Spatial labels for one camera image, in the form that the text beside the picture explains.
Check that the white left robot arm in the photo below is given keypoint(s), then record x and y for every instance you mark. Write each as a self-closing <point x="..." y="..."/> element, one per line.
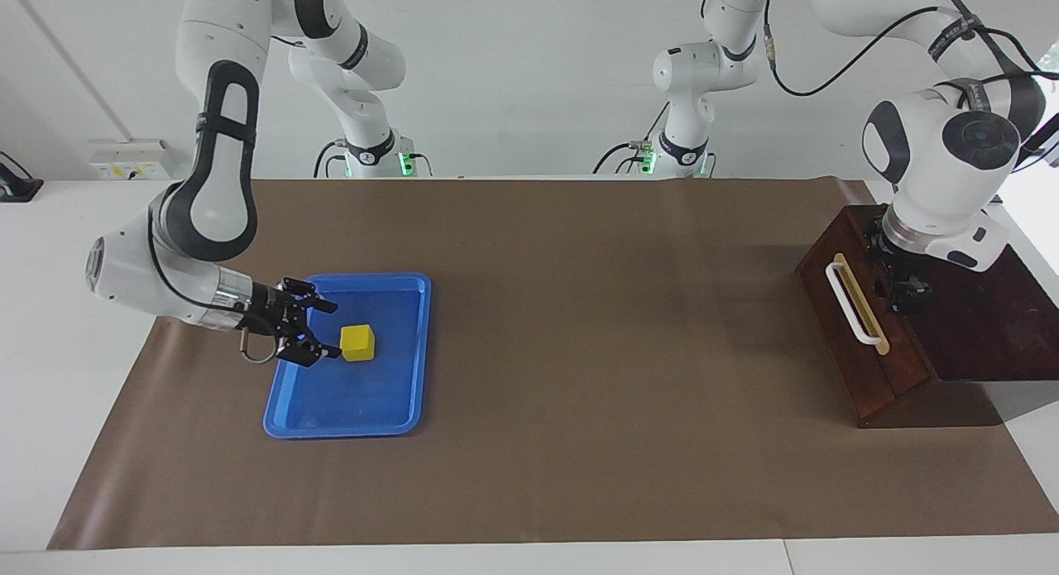
<point x="943" y="170"/>

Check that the dark wooden drawer cabinet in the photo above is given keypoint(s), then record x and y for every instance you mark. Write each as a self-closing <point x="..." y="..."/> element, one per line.
<point x="984" y="327"/>

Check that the black desk device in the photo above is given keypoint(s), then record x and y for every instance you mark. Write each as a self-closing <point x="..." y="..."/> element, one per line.
<point x="16" y="190"/>

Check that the black stand pole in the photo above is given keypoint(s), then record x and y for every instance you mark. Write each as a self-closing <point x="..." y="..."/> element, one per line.
<point x="1052" y="122"/>

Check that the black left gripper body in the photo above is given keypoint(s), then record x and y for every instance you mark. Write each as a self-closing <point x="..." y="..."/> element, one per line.
<point x="893" y="256"/>

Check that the blue plastic tray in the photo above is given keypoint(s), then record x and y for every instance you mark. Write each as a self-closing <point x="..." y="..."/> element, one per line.
<point x="347" y="401"/>

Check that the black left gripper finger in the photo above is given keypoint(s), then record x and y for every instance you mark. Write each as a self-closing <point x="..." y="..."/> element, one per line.
<point x="910" y="298"/>

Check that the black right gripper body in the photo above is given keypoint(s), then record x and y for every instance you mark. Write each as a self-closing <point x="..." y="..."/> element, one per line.
<point x="271" y="312"/>

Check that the yellow cube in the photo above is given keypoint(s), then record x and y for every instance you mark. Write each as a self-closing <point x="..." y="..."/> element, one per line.
<point x="357" y="345"/>

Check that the brown table mat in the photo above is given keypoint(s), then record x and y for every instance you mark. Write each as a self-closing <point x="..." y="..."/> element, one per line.
<point x="579" y="434"/>

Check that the white wall outlet box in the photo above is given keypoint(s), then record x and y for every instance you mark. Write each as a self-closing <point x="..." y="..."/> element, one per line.
<point x="132" y="165"/>

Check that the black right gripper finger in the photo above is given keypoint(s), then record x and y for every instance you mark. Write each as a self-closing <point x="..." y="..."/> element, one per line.
<point x="306" y="353"/>
<point x="302" y="291"/>

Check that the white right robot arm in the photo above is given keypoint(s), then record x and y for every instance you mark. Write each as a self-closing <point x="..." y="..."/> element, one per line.
<point x="215" y="186"/>

